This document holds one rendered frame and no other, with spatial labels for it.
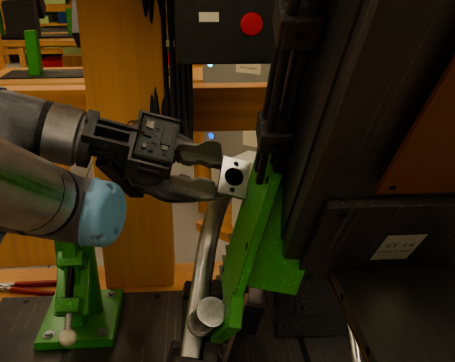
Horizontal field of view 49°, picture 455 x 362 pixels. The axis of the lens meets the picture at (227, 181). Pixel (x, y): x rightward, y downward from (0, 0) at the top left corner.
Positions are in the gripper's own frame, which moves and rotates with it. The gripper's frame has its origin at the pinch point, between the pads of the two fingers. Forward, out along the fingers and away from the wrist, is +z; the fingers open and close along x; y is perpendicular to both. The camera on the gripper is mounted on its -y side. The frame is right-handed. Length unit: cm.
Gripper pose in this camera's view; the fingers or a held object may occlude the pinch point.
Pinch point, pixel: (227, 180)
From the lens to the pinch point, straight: 70.3
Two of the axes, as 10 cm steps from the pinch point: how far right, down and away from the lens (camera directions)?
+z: 9.6, 2.3, 1.7
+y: 2.5, -3.5, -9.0
